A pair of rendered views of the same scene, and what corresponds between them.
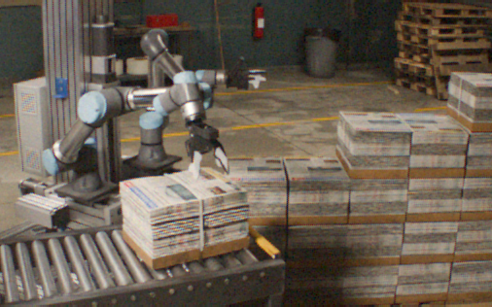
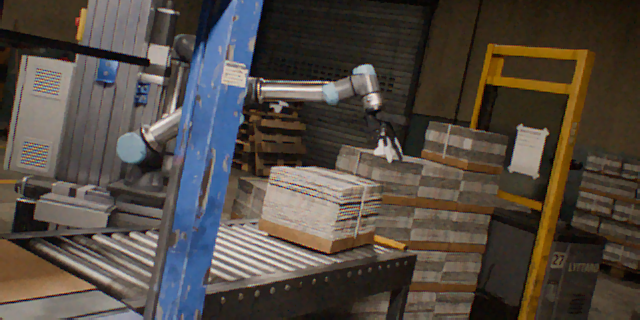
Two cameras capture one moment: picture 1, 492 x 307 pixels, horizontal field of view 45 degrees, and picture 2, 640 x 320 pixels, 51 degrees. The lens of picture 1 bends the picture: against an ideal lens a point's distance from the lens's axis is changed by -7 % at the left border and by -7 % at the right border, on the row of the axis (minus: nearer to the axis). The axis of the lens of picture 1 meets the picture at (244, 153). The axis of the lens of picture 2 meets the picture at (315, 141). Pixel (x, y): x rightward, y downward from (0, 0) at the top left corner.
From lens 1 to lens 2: 1.61 m
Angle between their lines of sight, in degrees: 34
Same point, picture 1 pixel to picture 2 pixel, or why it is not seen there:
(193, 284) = (372, 266)
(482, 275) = (458, 306)
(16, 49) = not seen: outside the picture
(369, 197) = (383, 222)
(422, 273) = (414, 301)
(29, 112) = (46, 93)
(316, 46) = not seen: hidden behind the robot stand
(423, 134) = (431, 168)
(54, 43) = (107, 17)
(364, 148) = (387, 175)
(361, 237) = not seen: hidden behind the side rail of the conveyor
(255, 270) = (403, 258)
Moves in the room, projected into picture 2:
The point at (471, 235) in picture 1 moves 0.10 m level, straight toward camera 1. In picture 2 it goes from (454, 266) to (460, 271)
